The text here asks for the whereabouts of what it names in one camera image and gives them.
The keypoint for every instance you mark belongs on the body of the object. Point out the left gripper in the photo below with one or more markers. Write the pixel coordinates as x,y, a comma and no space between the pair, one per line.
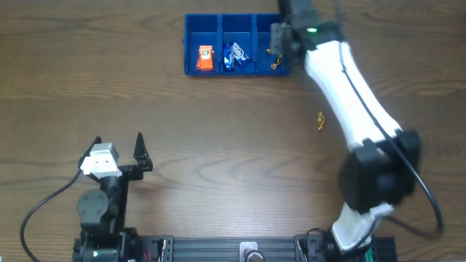
136,171

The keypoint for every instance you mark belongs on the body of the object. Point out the blue candy pack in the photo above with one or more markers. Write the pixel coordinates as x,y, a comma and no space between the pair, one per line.
227,58
241,56

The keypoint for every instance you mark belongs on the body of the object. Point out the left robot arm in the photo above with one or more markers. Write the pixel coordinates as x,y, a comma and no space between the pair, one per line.
105,211

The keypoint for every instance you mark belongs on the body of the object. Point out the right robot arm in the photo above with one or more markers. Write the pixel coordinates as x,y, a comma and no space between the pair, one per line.
346,94

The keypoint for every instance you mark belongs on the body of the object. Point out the orange candy box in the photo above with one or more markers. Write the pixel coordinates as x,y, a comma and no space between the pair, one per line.
205,60

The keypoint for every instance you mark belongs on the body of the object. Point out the blue tray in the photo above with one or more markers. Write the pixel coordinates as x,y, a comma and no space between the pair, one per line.
204,32

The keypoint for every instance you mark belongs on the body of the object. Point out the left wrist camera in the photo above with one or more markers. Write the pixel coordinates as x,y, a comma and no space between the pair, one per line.
102,160

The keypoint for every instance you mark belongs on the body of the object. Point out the mounting rail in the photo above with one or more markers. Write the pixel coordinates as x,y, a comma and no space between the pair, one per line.
211,249

